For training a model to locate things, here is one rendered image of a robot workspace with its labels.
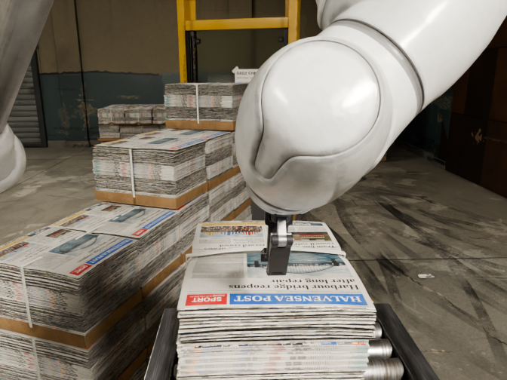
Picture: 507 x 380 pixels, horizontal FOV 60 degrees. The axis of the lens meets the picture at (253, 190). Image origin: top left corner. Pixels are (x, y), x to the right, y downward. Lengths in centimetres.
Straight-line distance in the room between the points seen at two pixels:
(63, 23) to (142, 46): 133
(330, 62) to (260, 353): 50
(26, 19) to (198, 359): 60
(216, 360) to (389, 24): 52
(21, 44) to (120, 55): 753
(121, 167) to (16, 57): 99
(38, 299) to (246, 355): 84
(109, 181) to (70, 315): 68
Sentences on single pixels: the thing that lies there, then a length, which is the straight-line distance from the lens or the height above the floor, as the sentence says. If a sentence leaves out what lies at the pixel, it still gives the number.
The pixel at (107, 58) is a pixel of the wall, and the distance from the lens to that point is 844.
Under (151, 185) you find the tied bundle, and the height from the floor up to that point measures 92.
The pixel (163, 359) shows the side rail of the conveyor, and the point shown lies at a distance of 95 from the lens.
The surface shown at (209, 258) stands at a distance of 80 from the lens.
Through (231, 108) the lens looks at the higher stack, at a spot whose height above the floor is 117.
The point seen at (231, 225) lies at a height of 103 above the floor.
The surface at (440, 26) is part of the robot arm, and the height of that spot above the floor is 138.
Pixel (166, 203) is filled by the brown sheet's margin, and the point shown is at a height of 85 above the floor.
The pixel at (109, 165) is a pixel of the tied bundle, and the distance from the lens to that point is 184.
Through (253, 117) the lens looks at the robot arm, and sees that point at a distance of 27.
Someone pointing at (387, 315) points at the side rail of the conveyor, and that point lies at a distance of 111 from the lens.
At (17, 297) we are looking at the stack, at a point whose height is 72.
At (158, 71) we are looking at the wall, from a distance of 825.
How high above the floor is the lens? 135
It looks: 15 degrees down
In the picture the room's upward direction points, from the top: straight up
